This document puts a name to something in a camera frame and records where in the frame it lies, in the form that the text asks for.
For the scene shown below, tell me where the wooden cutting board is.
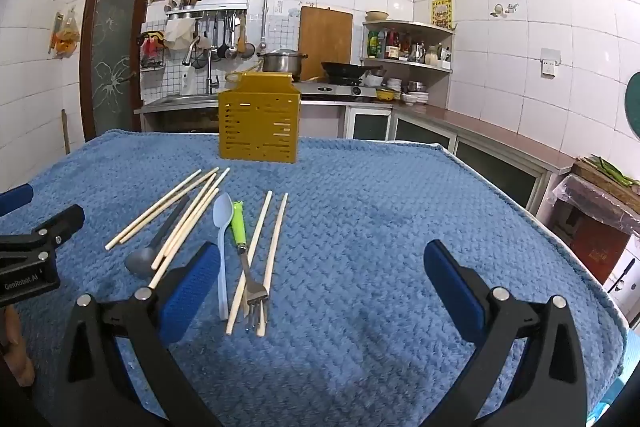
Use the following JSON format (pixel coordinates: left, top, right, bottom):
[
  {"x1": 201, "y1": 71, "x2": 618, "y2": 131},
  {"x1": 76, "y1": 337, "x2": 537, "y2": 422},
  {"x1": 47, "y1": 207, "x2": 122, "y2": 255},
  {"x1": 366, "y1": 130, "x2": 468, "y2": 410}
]
[{"x1": 298, "y1": 6, "x2": 354, "y2": 82}]

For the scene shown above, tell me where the white hanging cloth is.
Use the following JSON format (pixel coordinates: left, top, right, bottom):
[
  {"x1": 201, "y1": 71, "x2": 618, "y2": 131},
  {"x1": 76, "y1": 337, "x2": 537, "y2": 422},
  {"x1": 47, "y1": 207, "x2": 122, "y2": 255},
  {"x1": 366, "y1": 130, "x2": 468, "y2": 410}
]
[{"x1": 165, "y1": 19, "x2": 193, "y2": 50}]

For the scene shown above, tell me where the crate of green vegetables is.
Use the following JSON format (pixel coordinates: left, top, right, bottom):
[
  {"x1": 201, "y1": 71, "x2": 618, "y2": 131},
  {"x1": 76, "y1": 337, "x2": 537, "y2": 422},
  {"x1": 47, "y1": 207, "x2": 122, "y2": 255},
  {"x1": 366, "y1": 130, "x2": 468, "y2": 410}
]
[{"x1": 570, "y1": 154, "x2": 640, "y2": 208}]

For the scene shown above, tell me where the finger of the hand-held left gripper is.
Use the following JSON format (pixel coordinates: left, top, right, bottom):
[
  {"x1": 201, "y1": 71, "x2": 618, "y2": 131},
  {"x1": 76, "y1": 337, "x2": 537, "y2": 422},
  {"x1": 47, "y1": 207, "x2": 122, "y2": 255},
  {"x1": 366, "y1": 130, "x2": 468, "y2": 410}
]
[
  {"x1": 0, "y1": 204, "x2": 85, "y2": 254},
  {"x1": 0, "y1": 183, "x2": 35, "y2": 217}
]

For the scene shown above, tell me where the dark grey spoon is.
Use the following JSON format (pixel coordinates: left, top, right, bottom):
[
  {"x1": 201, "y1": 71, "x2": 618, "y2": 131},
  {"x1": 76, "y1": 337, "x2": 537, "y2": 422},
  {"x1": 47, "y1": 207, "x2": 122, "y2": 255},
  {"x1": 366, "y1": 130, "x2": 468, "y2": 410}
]
[{"x1": 124, "y1": 196, "x2": 191, "y2": 277}]

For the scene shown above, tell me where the white corner shelf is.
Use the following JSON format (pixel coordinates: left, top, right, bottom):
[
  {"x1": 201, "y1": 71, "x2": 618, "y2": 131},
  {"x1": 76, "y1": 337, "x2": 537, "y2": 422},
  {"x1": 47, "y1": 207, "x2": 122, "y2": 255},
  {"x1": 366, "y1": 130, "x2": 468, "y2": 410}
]
[{"x1": 361, "y1": 20, "x2": 457, "y2": 108}]

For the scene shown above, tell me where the black wok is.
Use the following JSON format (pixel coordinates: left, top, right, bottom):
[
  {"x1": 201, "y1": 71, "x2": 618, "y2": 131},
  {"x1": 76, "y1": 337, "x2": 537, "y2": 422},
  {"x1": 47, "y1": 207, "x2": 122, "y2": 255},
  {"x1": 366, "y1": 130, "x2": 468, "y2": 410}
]
[{"x1": 321, "y1": 61, "x2": 385, "y2": 80}]

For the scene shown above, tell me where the wooden chopstick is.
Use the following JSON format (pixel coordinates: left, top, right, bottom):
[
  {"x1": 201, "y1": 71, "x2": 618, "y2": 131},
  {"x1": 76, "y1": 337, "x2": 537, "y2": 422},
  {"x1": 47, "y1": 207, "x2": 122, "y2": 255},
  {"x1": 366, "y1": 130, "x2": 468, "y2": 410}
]
[
  {"x1": 151, "y1": 167, "x2": 231, "y2": 270},
  {"x1": 225, "y1": 190, "x2": 274, "y2": 335},
  {"x1": 119, "y1": 166, "x2": 221, "y2": 244},
  {"x1": 104, "y1": 169, "x2": 203, "y2": 251},
  {"x1": 148, "y1": 188, "x2": 221, "y2": 291},
  {"x1": 257, "y1": 192, "x2": 290, "y2": 338}
]

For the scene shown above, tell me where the steel kitchen sink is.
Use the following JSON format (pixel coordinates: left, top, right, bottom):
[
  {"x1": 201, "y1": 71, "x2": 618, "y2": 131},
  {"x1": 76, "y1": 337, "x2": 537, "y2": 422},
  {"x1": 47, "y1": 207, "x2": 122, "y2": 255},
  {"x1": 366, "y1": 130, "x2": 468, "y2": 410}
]
[{"x1": 134, "y1": 94, "x2": 221, "y2": 114}]

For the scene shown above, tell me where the green round board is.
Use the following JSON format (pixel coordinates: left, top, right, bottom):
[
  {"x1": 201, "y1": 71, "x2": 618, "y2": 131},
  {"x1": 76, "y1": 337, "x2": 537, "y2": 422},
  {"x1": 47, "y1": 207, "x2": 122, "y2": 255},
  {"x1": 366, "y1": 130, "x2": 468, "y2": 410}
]
[{"x1": 624, "y1": 72, "x2": 640, "y2": 148}]

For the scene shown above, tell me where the stack of white bowls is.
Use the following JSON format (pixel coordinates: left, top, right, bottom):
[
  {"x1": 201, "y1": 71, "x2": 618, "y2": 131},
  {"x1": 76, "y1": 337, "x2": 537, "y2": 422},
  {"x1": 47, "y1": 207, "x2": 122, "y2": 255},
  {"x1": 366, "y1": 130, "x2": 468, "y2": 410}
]
[{"x1": 400, "y1": 79, "x2": 431, "y2": 105}]

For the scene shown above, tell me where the steel gas stove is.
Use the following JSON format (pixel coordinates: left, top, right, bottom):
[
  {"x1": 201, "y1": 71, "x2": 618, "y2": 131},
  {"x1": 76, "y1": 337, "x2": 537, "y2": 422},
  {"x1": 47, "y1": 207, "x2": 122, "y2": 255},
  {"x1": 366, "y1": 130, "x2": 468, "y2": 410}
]
[{"x1": 291, "y1": 79, "x2": 378, "y2": 102}]

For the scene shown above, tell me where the yellow slotted utensil holder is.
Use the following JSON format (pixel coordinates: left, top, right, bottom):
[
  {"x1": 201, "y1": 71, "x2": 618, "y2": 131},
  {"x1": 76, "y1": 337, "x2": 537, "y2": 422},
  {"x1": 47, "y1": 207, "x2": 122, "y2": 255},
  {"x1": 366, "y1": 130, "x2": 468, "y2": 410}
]
[{"x1": 218, "y1": 73, "x2": 302, "y2": 164}]

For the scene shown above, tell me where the green handled metal fork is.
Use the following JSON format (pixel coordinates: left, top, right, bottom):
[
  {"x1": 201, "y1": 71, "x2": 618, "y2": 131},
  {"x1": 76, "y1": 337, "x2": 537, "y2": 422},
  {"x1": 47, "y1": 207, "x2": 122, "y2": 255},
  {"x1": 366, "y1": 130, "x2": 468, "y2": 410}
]
[{"x1": 230, "y1": 201, "x2": 269, "y2": 334}]

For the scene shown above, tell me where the red cabinet with plastic cover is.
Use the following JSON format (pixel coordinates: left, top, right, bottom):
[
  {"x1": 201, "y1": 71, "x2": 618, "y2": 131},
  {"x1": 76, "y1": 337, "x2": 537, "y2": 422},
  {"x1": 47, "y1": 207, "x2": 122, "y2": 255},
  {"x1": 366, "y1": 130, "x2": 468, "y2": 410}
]
[{"x1": 552, "y1": 174, "x2": 640, "y2": 288}]

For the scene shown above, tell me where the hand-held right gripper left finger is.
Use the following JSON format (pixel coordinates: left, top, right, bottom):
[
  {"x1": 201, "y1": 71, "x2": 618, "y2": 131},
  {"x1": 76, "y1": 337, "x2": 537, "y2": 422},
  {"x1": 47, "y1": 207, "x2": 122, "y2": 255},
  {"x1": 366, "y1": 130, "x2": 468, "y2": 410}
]
[{"x1": 52, "y1": 242, "x2": 223, "y2": 427}]

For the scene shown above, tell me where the red wire wall basket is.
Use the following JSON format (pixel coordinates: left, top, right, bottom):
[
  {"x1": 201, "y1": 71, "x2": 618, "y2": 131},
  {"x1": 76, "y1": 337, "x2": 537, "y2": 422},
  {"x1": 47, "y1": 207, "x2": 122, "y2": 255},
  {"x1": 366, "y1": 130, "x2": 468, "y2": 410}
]
[{"x1": 139, "y1": 32, "x2": 168, "y2": 70}]

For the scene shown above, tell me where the orange plastic bag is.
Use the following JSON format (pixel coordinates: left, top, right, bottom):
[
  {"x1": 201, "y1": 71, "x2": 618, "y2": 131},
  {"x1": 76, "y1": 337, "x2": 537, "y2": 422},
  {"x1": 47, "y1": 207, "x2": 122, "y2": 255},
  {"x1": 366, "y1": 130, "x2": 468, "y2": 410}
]
[{"x1": 49, "y1": 9, "x2": 81, "y2": 58}]

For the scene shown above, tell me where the row of condiment bottles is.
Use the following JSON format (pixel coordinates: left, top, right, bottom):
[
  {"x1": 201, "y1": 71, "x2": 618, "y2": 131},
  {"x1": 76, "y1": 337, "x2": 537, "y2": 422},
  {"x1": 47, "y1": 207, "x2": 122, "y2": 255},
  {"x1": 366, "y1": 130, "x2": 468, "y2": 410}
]
[{"x1": 367, "y1": 28, "x2": 453, "y2": 62}]

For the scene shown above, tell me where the row of hanging kitchen utensils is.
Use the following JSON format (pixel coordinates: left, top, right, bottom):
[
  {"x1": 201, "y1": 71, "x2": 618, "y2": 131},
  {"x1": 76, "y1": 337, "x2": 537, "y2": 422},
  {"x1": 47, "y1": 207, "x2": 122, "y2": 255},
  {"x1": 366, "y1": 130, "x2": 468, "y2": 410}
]
[{"x1": 192, "y1": 14, "x2": 256, "y2": 60}]

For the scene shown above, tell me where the metal faucet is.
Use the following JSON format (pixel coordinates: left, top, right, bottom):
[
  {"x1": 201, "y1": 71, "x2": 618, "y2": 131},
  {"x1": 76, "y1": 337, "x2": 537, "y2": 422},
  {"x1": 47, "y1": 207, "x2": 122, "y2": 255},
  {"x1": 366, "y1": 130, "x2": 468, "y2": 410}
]
[{"x1": 182, "y1": 38, "x2": 221, "y2": 95}]

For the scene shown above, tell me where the metal wall utensil rack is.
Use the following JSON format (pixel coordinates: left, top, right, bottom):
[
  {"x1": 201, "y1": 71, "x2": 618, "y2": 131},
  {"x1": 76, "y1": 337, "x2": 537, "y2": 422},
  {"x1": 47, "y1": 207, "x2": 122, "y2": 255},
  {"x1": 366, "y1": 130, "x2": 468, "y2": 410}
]
[{"x1": 165, "y1": 1, "x2": 249, "y2": 20}]

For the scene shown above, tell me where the yellow wall poster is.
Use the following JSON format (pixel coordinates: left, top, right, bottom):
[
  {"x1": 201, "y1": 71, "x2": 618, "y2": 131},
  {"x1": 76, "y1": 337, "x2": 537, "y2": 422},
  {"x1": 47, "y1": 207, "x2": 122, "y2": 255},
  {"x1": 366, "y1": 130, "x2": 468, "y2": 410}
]
[{"x1": 431, "y1": 0, "x2": 454, "y2": 28}]

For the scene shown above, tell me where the pale plastic spoon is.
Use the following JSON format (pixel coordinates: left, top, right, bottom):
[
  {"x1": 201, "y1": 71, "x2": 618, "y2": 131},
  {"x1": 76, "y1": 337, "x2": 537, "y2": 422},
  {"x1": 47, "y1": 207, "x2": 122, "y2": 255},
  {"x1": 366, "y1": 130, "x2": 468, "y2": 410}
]
[{"x1": 213, "y1": 192, "x2": 234, "y2": 321}]

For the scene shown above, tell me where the blue textured blanket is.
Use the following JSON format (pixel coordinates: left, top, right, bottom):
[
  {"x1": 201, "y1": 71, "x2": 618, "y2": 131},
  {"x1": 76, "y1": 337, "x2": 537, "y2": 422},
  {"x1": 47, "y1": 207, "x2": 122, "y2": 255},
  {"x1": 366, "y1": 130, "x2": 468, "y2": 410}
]
[{"x1": 0, "y1": 128, "x2": 628, "y2": 427}]

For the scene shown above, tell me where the steel cooking pot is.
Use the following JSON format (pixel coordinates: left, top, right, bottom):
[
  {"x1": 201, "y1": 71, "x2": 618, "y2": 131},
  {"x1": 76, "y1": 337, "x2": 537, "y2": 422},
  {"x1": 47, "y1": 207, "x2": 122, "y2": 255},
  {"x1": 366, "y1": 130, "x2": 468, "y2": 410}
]
[{"x1": 256, "y1": 48, "x2": 309, "y2": 75}]

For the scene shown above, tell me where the kitchen counter cabinet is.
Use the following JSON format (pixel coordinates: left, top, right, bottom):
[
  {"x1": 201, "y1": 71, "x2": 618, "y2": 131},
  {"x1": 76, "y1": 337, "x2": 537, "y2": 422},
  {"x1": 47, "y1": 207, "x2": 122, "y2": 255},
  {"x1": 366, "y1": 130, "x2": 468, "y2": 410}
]
[{"x1": 345, "y1": 102, "x2": 576, "y2": 218}]

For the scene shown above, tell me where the white wall switch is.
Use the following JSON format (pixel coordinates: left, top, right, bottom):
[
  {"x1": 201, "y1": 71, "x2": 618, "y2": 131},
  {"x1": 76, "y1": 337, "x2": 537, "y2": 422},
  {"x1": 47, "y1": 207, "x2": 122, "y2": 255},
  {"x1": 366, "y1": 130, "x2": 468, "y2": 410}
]
[{"x1": 540, "y1": 48, "x2": 562, "y2": 79}]

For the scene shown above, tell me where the brown framed glass door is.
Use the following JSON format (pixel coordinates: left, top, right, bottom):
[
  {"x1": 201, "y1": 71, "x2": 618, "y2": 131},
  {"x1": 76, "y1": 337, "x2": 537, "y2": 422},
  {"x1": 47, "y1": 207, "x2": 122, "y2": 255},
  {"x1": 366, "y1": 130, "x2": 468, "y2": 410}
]
[{"x1": 80, "y1": 0, "x2": 157, "y2": 142}]

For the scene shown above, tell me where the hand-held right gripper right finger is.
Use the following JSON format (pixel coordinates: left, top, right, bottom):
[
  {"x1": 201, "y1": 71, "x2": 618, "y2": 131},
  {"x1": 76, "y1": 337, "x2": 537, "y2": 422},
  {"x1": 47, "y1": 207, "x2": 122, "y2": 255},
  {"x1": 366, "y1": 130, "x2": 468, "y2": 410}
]
[{"x1": 424, "y1": 239, "x2": 588, "y2": 427}]

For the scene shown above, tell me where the person's left hand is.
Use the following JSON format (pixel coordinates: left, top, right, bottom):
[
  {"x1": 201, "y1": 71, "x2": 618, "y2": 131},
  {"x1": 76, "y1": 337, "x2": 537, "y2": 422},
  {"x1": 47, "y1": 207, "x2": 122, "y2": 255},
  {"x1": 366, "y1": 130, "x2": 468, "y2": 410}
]
[{"x1": 0, "y1": 307, "x2": 36, "y2": 388}]

